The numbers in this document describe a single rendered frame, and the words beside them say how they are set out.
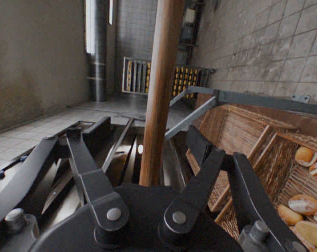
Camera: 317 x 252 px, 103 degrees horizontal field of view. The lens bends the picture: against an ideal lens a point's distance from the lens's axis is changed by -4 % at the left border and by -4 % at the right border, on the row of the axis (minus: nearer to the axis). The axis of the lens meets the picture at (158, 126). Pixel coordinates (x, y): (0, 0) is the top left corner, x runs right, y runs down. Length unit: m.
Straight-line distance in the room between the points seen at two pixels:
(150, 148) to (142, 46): 5.12
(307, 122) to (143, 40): 4.97
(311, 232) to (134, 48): 5.22
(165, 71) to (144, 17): 5.34
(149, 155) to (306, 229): 0.63
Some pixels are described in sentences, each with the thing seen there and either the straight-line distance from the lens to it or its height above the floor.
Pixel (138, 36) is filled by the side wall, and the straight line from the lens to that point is 5.34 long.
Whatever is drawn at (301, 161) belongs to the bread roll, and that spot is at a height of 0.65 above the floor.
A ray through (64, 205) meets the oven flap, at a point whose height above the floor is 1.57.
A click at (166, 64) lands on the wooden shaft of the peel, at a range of 0.17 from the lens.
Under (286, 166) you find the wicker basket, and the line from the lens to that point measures 0.76.
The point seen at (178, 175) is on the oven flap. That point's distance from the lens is 0.98.
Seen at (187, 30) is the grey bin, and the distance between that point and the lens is 4.76.
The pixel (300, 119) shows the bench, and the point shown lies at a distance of 0.79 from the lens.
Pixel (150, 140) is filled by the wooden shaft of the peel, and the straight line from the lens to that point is 0.18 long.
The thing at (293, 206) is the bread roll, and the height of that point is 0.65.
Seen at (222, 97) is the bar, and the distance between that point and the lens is 0.58.
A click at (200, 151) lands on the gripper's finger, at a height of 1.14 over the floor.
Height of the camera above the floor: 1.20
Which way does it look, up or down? 4 degrees down
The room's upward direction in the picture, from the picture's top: 84 degrees counter-clockwise
